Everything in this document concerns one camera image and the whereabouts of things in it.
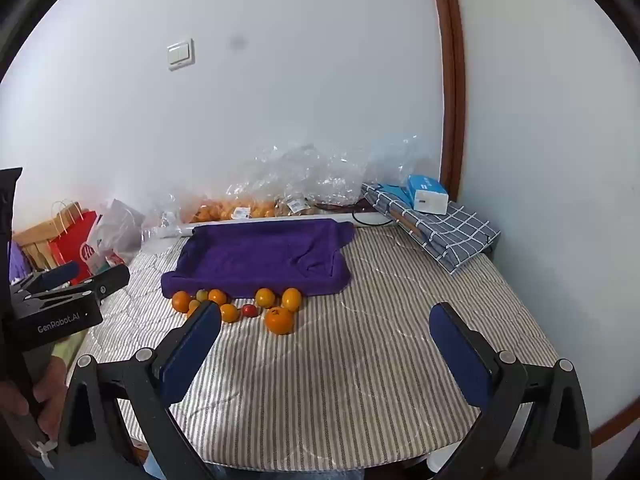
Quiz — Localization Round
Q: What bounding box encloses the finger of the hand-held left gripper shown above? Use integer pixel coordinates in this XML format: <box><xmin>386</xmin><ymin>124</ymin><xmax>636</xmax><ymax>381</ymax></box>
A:
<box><xmin>20</xmin><ymin>264</ymin><xmax>132</xmax><ymax>307</ymax></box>
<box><xmin>11</xmin><ymin>261</ymin><xmax>81</xmax><ymax>295</ymax></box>

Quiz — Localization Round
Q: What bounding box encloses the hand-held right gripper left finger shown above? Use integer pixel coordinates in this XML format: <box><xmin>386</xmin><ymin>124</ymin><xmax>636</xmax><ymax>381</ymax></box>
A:
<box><xmin>59</xmin><ymin>301</ymin><xmax>223</xmax><ymax>480</ymax></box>

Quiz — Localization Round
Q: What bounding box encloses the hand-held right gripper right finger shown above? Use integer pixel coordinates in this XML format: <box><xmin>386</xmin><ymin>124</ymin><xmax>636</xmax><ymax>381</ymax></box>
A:
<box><xmin>429</xmin><ymin>302</ymin><xmax>593</xmax><ymax>480</ymax></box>

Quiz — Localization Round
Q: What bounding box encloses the purple towel covered tray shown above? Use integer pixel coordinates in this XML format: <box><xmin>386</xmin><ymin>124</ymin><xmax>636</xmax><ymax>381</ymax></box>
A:
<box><xmin>160</xmin><ymin>218</ymin><xmax>356</xmax><ymax>300</ymax></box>

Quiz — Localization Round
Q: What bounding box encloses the person's left hand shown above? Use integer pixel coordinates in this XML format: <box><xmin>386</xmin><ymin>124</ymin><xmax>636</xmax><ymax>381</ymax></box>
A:
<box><xmin>0</xmin><ymin>355</ymin><xmax>68</xmax><ymax>456</ymax></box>

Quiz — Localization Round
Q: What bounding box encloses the red paper bag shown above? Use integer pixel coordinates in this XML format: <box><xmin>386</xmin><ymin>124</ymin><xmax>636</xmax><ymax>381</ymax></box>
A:
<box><xmin>50</xmin><ymin>210</ymin><xmax>108</xmax><ymax>281</ymax></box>

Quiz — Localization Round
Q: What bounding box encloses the brown paper bag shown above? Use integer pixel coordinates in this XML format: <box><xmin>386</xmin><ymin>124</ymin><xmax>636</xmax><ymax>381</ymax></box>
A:
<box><xmin>12</xmin><ymin>200</ymin><xmax>83</xmax><ymax>271</ymax></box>

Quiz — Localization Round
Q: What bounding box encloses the purple cloth item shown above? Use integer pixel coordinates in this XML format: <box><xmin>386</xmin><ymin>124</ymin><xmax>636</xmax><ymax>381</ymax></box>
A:
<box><xmin>9</xmin><ymin>240</ymin><xmax>27</xmax><ymax>282</ymax></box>

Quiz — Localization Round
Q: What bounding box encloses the white plastic bag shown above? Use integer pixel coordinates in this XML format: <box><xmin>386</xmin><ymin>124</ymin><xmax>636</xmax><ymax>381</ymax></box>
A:
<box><xmin>90</xmin><ymin>199</ymin><xmax>146</xmax><ymax>268</ymax></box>

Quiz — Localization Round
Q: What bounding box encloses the crumpled clear plastic bag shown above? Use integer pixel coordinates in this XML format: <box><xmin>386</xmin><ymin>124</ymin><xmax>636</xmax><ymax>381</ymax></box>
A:
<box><xmin>365</xmin><ymin>135</ymin><xmax>437</xmax><ymax>187</ymax></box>
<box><xmin>225</xmin><ymin>142</ymin><xmax>366</xmax><ymax>206</ymax></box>
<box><xmin>144</xmin><ymin>187</ymin><xmax>193</xmax><ymax>241</ymax></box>

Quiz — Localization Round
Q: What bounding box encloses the striped bed quilt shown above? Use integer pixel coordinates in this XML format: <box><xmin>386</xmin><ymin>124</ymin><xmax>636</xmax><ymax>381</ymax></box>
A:
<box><xmin>75</xmin><ymin>225</ymin><xmax>561</xmax><ymax>473</ymax></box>

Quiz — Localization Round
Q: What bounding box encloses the clear bag of oranges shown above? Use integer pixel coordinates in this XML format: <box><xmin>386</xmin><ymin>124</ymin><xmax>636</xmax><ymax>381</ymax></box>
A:
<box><xmin>186</xmin><ymin>196</ymin><xmax>278</xmax><ymax>223</ymax></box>

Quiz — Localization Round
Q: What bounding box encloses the blue white tissue box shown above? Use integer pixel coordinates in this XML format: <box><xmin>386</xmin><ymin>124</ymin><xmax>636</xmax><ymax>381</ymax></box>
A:
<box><xmin>406</xmin><ymin>175</ymin><xmax>449</xmax><ymax>215</ymax></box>

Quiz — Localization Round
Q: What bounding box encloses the clear bag of brown fruit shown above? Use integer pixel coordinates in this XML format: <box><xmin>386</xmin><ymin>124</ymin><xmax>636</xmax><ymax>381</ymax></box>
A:
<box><xmin>277</xmin><ymin>192</ymin><xmax>321</xmax><ymax>216</ymax></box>

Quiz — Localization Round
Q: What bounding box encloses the black cable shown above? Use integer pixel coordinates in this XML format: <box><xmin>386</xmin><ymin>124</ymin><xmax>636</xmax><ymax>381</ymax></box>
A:
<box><xmin>315</xmin><ymin>199</ymin><xmax>397</xmax><ymax>227</ymax></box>

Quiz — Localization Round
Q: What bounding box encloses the white light switch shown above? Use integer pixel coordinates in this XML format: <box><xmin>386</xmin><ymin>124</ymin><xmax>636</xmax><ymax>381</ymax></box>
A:
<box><xmin>167</xmin><ymin>38</ymin><xmax>196</xmax><ymax>72</ymax></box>

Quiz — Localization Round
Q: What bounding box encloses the brown wooden door frame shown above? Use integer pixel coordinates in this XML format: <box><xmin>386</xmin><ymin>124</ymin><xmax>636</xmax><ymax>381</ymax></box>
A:
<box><xmin>427</xmin><ymin>0</ymin><xmax>468</xmax><ymax>201</ymax></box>

